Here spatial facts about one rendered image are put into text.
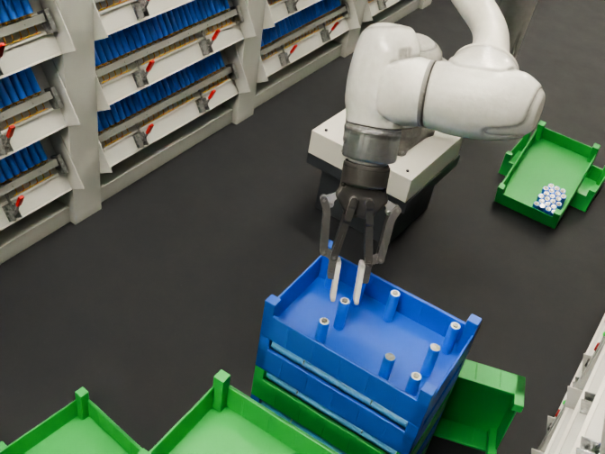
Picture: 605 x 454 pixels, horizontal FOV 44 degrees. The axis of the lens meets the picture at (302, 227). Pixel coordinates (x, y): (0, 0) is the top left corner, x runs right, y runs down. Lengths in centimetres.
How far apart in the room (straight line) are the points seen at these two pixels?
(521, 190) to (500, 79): 135
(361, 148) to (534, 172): 139
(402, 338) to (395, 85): 44
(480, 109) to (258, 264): 101
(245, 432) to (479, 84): 64
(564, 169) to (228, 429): 160
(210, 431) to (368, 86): 59
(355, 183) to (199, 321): 76
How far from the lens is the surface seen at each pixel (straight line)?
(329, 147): 199
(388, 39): 113
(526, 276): 217
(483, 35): 121
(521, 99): 110
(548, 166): 250
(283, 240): 204
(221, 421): 123
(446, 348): 128
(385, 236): 121
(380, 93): 112
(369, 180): 116
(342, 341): 126
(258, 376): 133
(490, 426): 173
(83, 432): 162
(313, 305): 131
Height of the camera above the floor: 133
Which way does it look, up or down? 39 degrees down
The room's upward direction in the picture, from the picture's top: 10 degrees clockwise
